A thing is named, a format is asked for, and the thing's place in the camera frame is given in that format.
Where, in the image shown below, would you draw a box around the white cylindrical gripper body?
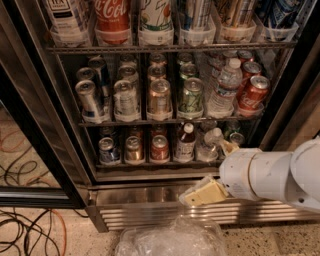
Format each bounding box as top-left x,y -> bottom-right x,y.
219,148 -> 261,201

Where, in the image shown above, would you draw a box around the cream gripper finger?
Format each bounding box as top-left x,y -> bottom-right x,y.
219,139 -> 239,157
179,176 -> 228,207

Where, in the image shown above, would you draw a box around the red coke can bottom shelf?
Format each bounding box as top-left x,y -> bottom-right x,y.
151,135 -> 169,161

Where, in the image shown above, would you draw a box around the red coke can shelf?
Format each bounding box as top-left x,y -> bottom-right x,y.
238,75 -> 270,117
151,135 -> 169,161

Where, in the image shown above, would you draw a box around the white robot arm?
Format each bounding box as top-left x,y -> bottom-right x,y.
179,137 -> 320,213

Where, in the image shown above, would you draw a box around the green can bottom shelf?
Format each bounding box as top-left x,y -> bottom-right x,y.
229,132 -> 245,147

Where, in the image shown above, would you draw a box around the green can shelf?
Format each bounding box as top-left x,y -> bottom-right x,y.
177,77 -> 204,119
229,132 -> 245,147

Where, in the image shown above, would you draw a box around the clear water bottle bottom shelf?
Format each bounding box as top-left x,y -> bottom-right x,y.
196,128 -> 223,162

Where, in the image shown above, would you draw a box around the clear water bottle shelf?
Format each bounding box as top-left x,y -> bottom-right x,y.
207,58 -> 243,118
196,128 -> 223,162

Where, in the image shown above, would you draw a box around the clear water bottle middle shelf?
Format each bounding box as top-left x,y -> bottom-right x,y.
207,58 -> 243,118

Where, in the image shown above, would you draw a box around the red coke can middle shelf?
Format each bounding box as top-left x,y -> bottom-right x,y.
238,75 -> 270,117

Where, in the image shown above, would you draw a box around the green can middle shelf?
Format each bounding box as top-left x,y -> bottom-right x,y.
177,77 -> 204,119

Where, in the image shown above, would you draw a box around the glass fridge door right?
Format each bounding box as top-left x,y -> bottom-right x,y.
260,43 -> 320,151

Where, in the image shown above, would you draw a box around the glass fridge door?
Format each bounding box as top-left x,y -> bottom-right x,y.
0,68 -> 84,209
260,43 -> 320,151

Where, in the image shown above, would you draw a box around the red coke can behind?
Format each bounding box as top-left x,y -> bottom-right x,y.
151,124 -> 167,137

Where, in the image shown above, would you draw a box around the copper can middle shelf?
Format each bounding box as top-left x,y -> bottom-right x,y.
147,79 -> 172,121

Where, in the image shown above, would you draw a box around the gold can bottom shelf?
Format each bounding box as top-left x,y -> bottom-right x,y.
125,136 -> 144,164

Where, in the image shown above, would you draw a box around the blue can bottom shelf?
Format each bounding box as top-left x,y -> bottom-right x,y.
98,137 -> 120,165

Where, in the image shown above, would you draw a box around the white silver can middle shelf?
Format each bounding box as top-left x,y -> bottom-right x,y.
113,80 -> 141,122

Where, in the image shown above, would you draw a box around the stainless steel fridge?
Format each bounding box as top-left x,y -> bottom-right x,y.
0,0 -> 320,232

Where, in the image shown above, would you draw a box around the green white bottle top shelf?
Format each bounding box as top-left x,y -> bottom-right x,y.
140,0 -> 172,45

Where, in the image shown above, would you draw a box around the silver blue can middle shelf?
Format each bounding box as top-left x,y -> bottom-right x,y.
75,80 -> 104,124

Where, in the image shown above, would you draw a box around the large coke bottle top shelf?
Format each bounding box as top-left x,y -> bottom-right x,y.
94,0 -> 129,45

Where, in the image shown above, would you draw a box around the glass fridge door left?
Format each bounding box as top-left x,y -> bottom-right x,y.
0,68 -> 84,209

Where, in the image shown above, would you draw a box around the white tea carton top shelf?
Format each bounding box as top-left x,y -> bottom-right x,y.
42,0 -> 89,47

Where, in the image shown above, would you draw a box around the brown tea bottle white cap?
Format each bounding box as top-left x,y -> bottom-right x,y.
174,123 -> 196,163

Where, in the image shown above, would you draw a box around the clear plastic bag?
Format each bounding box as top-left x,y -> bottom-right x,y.
115,215 -> 228,256

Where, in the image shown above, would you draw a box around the orange cable on floor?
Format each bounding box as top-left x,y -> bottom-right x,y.
49,209 -> 68,256

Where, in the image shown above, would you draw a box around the black cables on floor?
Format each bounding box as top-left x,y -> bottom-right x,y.
0,208 -> 63,256

